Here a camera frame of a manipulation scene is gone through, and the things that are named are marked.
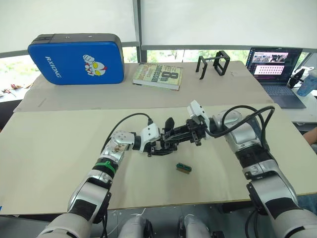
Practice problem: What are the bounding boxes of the dried red leaves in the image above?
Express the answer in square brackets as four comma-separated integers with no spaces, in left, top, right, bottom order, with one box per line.
[0,83,23,98]

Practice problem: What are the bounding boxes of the bystander bare limb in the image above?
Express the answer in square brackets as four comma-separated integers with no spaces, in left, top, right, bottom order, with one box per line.
[303,129,317,155]

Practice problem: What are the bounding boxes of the blue cartoon hard case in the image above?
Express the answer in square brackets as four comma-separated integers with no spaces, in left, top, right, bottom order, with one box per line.
[27,33,125,86]

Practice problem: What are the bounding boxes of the blue water bottle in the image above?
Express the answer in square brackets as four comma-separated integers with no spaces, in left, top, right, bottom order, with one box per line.
[296,66,317,97]

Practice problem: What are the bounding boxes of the small green finger piece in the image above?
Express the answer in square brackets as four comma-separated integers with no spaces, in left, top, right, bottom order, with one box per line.
[175,162,192,175]

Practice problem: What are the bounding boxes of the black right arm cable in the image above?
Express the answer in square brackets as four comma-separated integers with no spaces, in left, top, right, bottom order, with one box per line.
[204,105,276,138]

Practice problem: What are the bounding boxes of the beige cardboard sheet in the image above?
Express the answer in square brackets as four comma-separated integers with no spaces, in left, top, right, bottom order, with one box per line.
[13,60,275,114]

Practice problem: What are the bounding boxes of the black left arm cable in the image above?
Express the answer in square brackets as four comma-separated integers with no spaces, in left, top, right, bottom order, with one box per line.
[100,113,156,160]

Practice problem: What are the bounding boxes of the open dark laptop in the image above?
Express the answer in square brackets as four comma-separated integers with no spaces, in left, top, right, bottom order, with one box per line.
[245,47,308,109]

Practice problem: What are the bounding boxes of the silver rounded robot leg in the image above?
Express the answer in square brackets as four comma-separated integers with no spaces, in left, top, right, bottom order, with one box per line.
[177,214,211,238]
[118,214,155,238]

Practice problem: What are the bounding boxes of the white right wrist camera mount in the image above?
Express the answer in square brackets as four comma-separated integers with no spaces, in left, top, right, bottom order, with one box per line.
[186,100,211,124]

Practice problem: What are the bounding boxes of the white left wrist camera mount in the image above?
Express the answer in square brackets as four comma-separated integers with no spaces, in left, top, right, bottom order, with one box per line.
[138,123,161,153]

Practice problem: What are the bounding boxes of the black metal frame stand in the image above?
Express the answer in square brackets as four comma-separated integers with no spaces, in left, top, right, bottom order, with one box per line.
[195,50,232,81]

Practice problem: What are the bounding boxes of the grey window frame post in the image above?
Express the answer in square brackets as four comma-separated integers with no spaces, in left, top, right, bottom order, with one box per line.
[135,0,149,64]

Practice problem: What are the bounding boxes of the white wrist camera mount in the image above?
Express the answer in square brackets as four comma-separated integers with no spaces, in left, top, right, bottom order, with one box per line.
[138,123,161,153]
[186,100,211,124]

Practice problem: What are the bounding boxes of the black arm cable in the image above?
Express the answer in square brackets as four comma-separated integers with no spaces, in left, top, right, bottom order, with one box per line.
[204,105,276,138]
[100,113,156,160]

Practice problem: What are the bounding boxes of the green cover paperback book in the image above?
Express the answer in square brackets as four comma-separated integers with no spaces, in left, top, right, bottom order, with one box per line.
[132,62,185,92]

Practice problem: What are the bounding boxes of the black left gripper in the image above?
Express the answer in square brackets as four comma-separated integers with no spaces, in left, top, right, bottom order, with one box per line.
[147,117,178,158]

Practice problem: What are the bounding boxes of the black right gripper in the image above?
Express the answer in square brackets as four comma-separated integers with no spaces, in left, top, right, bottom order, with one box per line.
[163,118,208,147]

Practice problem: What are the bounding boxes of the black clamp tool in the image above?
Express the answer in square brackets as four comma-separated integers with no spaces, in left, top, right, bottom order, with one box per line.
[287,68,307,88]

